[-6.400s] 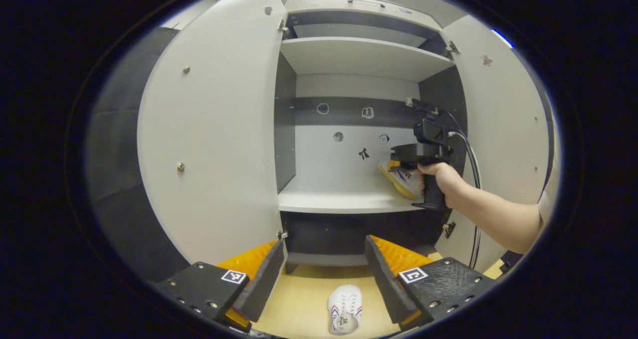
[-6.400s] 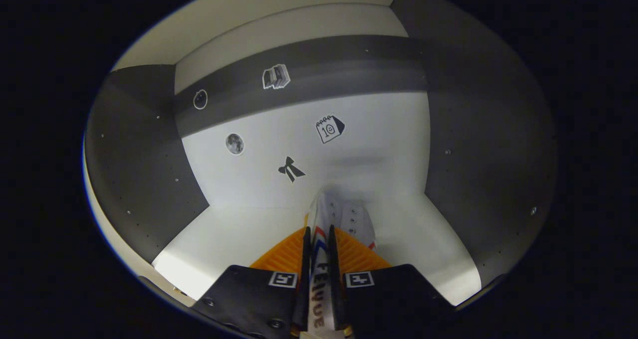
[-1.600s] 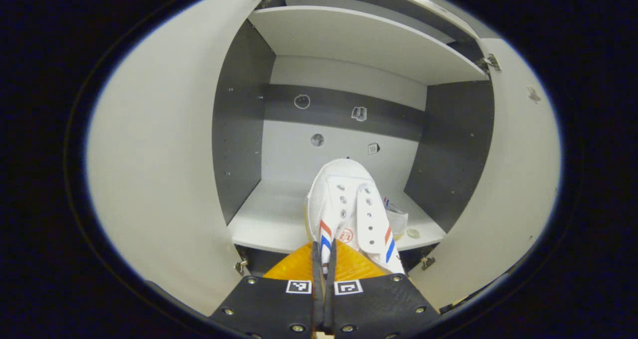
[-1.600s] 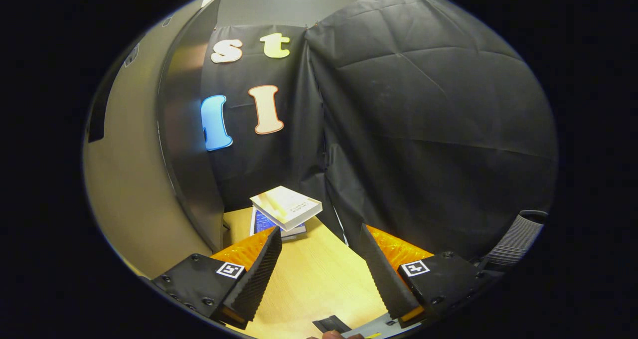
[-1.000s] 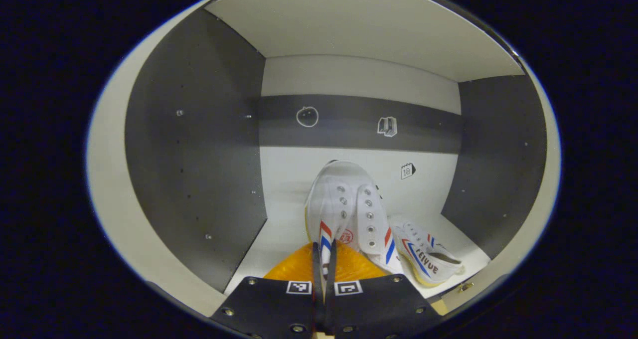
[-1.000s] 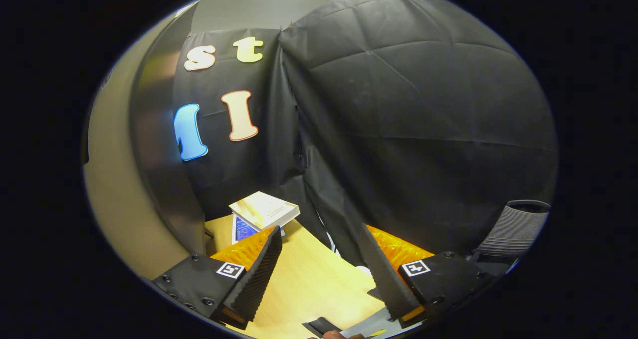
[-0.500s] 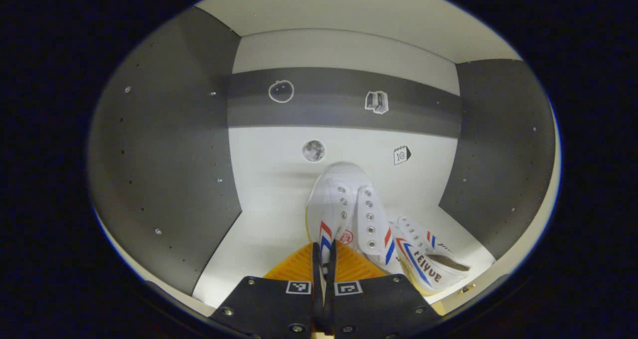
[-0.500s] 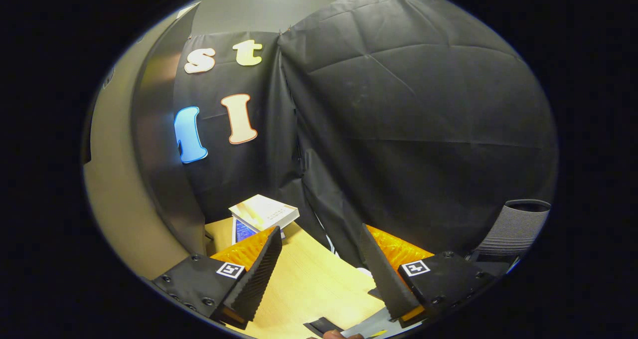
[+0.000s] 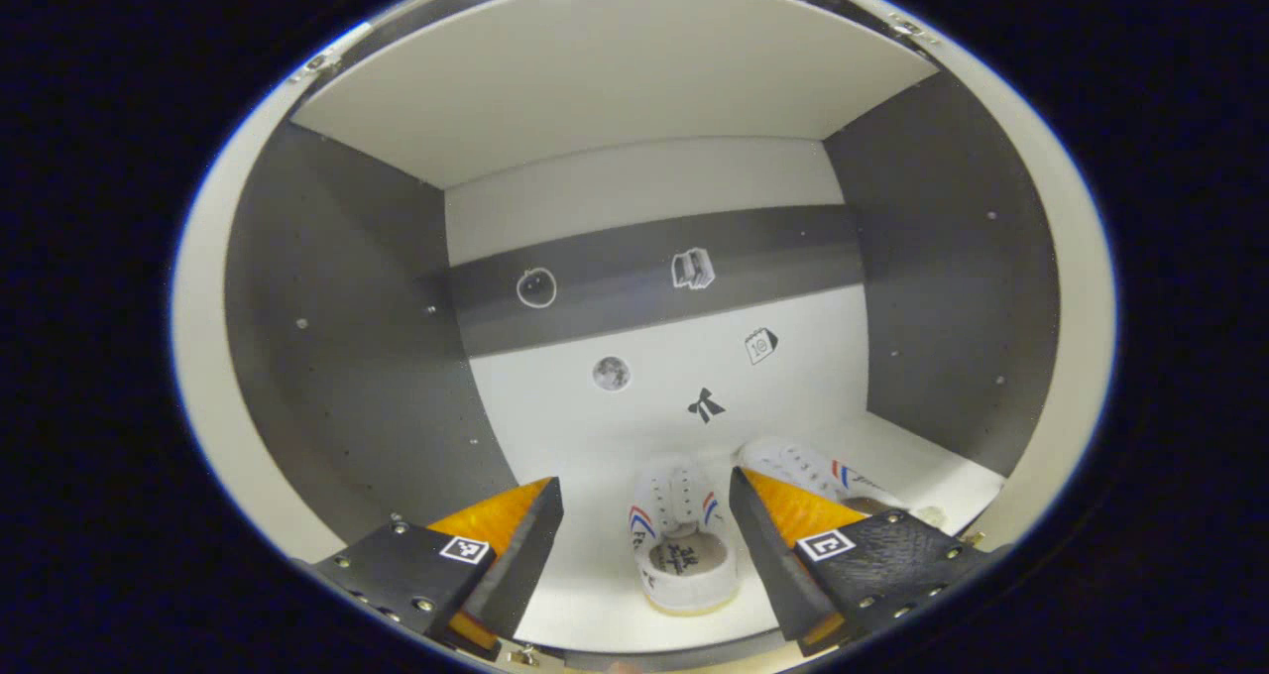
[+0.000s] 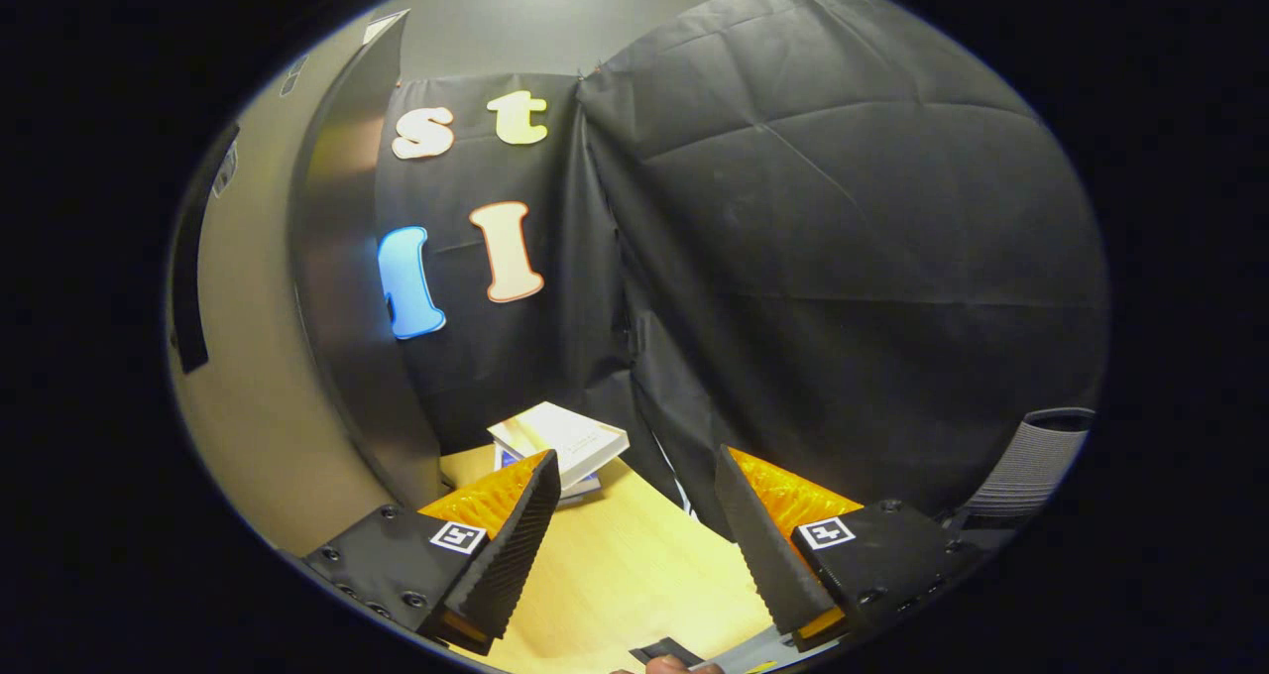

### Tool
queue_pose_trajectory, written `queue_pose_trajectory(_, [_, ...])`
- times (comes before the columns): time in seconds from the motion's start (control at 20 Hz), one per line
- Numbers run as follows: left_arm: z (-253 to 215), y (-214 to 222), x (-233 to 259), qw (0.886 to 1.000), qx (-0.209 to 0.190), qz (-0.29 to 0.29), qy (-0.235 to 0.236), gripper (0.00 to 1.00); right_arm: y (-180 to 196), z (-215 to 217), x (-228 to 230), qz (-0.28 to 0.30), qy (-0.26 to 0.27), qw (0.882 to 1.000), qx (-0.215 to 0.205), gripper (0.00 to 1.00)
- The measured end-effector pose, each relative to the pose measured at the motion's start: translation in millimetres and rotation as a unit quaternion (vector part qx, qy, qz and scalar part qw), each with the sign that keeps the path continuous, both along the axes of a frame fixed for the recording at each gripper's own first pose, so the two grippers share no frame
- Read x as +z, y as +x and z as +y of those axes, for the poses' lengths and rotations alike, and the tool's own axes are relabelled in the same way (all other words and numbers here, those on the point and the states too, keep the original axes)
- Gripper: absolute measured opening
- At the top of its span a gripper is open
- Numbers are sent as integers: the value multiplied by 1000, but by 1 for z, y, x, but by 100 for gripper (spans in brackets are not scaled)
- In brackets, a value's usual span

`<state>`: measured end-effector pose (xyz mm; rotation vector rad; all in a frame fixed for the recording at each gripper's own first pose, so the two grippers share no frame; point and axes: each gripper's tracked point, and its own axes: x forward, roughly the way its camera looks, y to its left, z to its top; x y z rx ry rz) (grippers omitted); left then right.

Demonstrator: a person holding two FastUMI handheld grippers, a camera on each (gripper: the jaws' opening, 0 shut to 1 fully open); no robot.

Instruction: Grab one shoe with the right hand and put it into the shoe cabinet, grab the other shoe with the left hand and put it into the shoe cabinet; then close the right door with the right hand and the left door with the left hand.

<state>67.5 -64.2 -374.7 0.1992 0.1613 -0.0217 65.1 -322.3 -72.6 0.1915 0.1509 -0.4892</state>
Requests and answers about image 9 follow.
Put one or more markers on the metal door hinge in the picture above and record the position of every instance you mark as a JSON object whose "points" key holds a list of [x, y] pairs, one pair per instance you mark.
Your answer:
{"points": [[910, 28], [315, 62]]}

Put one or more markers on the white shoe cabinet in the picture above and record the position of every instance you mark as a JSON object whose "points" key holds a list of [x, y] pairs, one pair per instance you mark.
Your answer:
{"points": [[634, 109]]}

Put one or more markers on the white canvas shoe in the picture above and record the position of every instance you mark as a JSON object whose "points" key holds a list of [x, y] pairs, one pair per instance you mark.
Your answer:
{"points": [[803, 461], [684, 555]]}

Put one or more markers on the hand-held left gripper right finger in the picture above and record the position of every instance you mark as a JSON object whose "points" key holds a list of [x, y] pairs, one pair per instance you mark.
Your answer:
{"points": [[763, 555]]}

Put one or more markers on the white shoe cabinet door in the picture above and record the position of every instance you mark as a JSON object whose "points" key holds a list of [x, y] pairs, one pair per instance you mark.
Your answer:
{"points": [[203, 357], [1086, 307]]}

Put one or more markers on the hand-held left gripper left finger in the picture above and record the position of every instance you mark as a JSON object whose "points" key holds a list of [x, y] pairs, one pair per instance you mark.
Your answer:
{"points": [[525, 555]]}

